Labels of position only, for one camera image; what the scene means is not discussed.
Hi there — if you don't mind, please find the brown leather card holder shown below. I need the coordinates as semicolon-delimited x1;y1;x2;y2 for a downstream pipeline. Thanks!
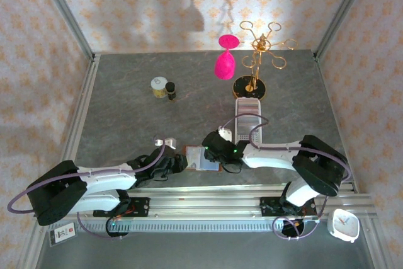
183;145;224;173

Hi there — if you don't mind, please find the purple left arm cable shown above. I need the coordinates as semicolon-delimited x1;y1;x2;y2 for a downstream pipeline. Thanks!
6;142;167;215

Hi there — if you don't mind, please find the gold wire glass rack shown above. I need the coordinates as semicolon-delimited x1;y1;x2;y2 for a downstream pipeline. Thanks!
232;20;298;99

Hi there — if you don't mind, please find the white slotted plastic tray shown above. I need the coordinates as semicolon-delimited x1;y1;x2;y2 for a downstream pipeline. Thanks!
235;98;263;144

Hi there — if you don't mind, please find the yellow can with white lid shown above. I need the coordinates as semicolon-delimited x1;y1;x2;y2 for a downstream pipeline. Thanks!
150;76;169;99

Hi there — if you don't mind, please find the black and white tag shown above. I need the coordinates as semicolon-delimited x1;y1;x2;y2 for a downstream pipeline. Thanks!
49;222;77;247

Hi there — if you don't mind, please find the pink wine glass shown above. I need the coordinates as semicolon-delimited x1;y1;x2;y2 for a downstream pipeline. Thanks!
214;34;245;80

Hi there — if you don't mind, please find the stack of cards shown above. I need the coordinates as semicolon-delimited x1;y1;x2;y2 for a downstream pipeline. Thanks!
237;100;261;125

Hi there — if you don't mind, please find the grey slotted cable duct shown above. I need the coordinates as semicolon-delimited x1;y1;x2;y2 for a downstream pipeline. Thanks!
77;220;317;232

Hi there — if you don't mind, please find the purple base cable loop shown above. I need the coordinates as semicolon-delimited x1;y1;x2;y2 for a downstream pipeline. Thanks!
77;212;127;240
272;196;329;240

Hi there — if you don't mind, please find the small dark bottle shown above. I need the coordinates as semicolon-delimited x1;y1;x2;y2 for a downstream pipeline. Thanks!
164;81;178;102

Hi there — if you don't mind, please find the white square clock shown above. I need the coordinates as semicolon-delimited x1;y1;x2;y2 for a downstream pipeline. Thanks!
327;208;360;244

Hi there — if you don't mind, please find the aluminium frame post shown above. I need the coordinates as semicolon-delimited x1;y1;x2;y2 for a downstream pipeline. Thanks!
33;0;96;61
314;0;374;60

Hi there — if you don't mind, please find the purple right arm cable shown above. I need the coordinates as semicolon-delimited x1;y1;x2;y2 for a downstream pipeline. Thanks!
220;114;353;185

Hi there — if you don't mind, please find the aluminium table side rail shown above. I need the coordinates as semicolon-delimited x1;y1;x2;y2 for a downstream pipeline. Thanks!
17;54;101;269

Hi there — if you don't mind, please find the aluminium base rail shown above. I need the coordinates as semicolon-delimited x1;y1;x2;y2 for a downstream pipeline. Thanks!
64;186;377;221

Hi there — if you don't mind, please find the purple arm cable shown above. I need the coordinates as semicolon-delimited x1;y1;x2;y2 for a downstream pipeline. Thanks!
220;114;353;185
6;142;167;215

